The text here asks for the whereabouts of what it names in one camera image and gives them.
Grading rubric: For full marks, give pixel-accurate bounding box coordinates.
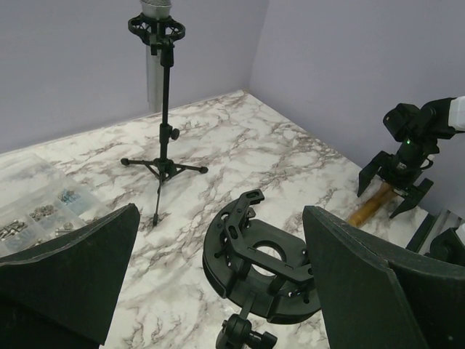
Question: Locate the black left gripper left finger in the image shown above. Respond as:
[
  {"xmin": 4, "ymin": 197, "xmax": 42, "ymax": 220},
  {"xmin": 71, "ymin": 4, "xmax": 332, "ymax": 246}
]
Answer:
[{"xmin": 1, "ymin": 204, "xmax": 140, "ymax": 348}]

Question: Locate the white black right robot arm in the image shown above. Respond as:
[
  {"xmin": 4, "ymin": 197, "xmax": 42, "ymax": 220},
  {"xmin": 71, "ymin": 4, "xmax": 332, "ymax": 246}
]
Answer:
[{"xmin": 357, "ymin": 97, "xmax": 464, "ymax": 218}]

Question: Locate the black front mounting rail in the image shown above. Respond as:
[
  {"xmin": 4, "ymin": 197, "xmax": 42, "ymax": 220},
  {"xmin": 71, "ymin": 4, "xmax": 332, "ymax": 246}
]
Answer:
[{"xmin": 405, "ymin": 213, "xmax": 465, "ymax": 270}]

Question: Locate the clear plastic screw organizer box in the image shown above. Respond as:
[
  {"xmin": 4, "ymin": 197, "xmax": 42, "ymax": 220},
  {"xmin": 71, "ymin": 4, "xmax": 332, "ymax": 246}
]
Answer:
[{"xmin": 1, "ymin": 153, "xmax": 110, "ymax": 257}]

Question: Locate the gold microphone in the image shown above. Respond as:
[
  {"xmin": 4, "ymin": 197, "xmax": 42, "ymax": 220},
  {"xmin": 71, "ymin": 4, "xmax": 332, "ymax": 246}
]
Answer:
[{"xmin": 347, "ymin": 182, "xmax": 397, "ymax": 228}]

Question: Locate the black round-base shock mount stand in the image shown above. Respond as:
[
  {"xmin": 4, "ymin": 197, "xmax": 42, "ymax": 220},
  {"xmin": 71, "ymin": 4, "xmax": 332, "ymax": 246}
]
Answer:
[{"xmin": 202, "ymin": 189, "xmax": 321, "ymax": 348}]

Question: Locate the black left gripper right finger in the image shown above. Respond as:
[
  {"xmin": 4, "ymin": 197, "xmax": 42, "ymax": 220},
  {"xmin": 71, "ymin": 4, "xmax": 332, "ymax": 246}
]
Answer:
[{"xmin": 302, "ymin": 206, "xmax": 464, "ymax": 348}]

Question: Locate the black tripod microphone stand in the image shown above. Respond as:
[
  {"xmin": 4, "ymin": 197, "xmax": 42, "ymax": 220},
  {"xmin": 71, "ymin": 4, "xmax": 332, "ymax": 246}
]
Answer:
[{"xmin": 121, "ymin": 12, "xmax": 209, "ymax": 225}]

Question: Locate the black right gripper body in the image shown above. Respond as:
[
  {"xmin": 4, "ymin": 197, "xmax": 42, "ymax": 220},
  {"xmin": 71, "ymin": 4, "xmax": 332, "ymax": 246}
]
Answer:
[{"xmin": 381, "ymin": 139, "xmax": 434, "ymax": 192}]

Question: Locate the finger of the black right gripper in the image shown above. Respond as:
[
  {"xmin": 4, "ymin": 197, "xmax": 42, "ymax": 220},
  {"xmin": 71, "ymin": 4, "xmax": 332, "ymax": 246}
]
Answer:
[
  {"xmin": 390, "ymin": 178, "xmax": 433, "ymax": 218},
  {"xmin": 357, "ymin": 151, "xmax": 394, "ymax": 197}
]

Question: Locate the silver microphone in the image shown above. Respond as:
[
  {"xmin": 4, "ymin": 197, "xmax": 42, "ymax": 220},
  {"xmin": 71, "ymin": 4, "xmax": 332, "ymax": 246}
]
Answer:
[{"xmin": 141, "ymin": 0, "xmax": 171, "ymax": 113}]

